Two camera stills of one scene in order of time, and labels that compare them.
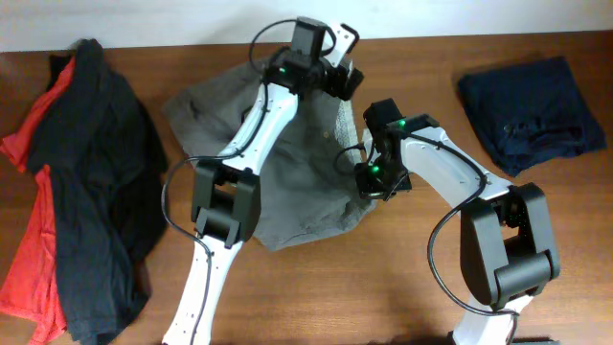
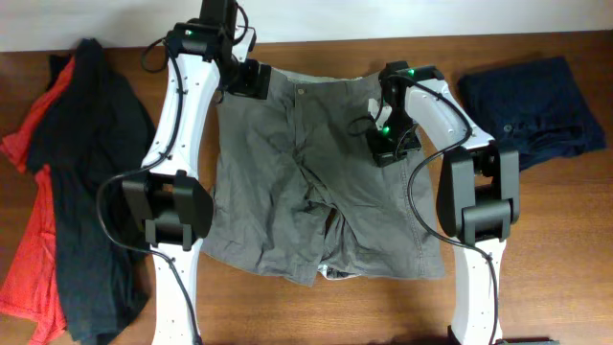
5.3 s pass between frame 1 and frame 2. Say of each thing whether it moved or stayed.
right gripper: moved
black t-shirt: stayed
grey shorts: moved
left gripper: moved
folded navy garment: stayed
